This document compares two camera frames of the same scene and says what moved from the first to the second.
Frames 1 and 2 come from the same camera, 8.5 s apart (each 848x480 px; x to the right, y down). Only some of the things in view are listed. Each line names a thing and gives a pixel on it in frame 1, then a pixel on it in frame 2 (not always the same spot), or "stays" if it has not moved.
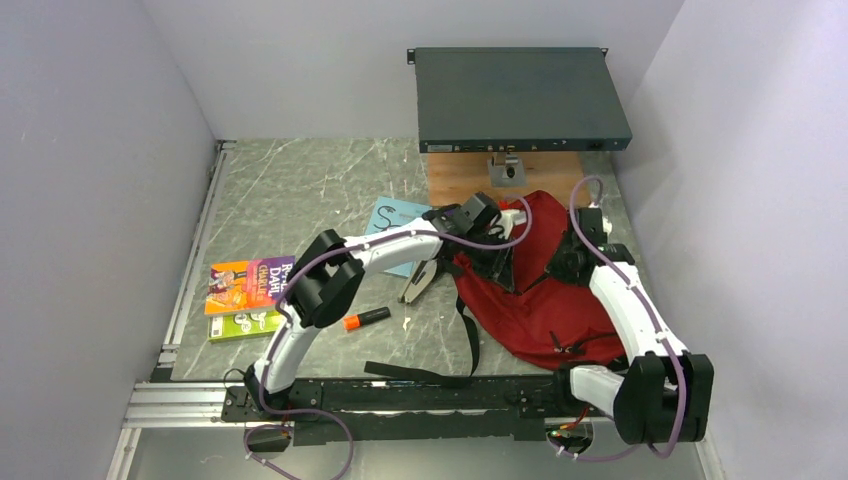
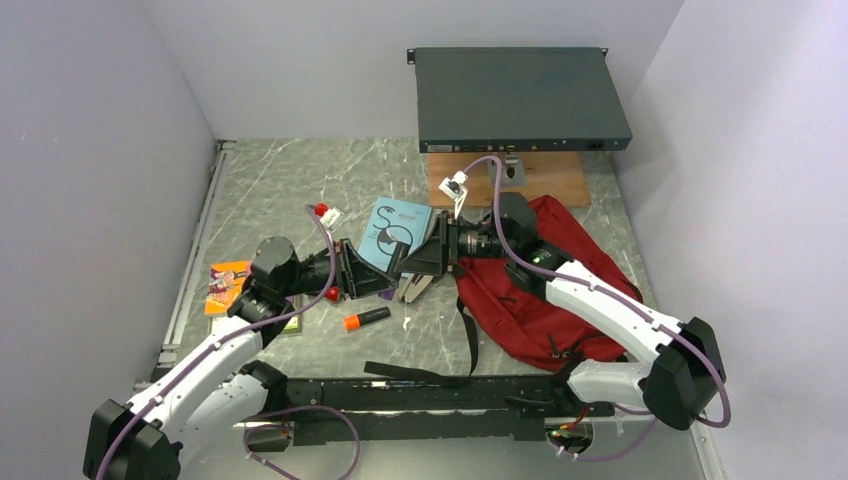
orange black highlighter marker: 351,322 stays
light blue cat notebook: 389,213 stays
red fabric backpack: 543,323 stays
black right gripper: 555,269 -> 441,248
